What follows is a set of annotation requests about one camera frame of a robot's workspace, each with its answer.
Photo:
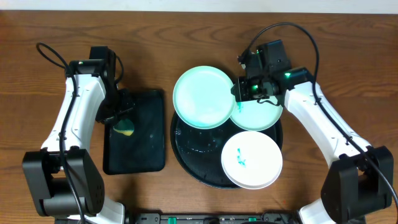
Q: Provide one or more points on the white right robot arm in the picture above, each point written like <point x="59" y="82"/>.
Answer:
<point x="360" y="177"/>

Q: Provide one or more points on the sage green plate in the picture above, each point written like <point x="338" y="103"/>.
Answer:
<point x="254" y="116"/>

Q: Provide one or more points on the green yellow sponge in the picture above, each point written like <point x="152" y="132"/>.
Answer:
<point x="125" y="127"/>

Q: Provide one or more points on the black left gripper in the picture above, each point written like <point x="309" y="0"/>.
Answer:
<point x="116" y="112"/>

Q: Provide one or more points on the white plate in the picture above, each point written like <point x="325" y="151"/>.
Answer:
<point x="251" y="160"/>

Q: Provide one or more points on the black round tray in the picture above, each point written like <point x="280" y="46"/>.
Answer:
<point x="199" y="151"/>

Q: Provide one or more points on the mint green plate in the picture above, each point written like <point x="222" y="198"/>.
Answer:
<point x="202" y="97"/>

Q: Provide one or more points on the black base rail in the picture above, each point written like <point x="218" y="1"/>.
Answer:
<point x="273" y="217"/>

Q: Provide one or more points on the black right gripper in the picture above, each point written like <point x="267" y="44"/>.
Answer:
<point x="241" y="90"/>

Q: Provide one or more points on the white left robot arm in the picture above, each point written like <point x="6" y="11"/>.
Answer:
<point x="63" y="180"/>

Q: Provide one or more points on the black rectangular tray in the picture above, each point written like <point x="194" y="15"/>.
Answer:
<point x="144" y="150"/>

